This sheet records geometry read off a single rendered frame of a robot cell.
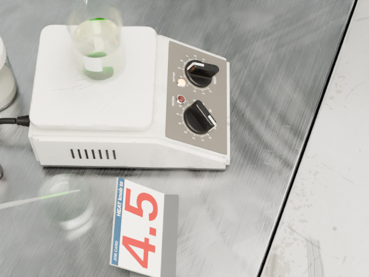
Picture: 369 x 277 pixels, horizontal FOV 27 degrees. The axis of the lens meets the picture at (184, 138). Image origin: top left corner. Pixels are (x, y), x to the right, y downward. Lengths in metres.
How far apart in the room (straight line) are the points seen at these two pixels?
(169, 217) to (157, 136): 0.09
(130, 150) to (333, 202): 0.22
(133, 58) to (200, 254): 0.21
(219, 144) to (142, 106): 0.09
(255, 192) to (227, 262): 0.08
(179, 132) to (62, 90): 0.12
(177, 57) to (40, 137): 0.17
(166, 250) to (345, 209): 0.19
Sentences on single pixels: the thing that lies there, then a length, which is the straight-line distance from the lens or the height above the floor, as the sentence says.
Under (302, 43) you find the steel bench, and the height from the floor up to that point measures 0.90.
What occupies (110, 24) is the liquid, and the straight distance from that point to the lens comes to 0.75.
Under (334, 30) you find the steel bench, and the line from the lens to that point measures 0.92.
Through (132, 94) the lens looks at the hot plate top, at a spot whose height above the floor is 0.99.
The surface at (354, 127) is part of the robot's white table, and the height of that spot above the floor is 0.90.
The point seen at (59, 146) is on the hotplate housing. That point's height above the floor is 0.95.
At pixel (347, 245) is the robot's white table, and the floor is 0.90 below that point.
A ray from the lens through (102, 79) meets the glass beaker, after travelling 0.75.
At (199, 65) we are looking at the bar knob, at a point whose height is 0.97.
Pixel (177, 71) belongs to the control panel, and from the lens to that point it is 0.80.
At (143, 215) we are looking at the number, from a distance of 0.77.
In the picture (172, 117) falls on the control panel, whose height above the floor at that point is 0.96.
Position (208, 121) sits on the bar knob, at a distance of 0.77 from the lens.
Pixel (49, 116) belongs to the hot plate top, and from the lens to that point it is 0.75.
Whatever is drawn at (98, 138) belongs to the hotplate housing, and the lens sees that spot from 0.76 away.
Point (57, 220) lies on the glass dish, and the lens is 0.79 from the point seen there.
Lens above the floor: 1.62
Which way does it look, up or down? 61 degrees down
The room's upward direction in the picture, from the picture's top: straight up
